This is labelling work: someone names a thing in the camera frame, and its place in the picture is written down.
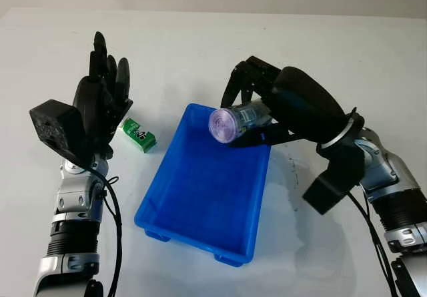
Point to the blue plastic tray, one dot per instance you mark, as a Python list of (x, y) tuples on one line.
[(203, 190)]

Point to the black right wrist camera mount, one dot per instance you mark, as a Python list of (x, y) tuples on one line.
[(328, 187)]

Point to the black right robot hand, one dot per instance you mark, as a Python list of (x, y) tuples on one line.
[(303, 106)]

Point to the small green carton box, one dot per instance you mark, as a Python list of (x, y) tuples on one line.
[(138, 135)]

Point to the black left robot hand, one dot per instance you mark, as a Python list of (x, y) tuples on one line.
[(93, 100)]

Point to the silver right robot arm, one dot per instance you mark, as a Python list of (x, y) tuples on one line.
[(393, 177)]

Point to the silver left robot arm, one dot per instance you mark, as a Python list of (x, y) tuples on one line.
[(76, 203)]

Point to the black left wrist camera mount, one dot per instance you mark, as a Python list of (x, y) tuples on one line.
[(55, 123)]

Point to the purple capped plastic bottle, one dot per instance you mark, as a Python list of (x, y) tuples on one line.
[(230, 123)]

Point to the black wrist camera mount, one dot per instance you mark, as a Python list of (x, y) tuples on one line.
[(55, 123), (328, 187)]

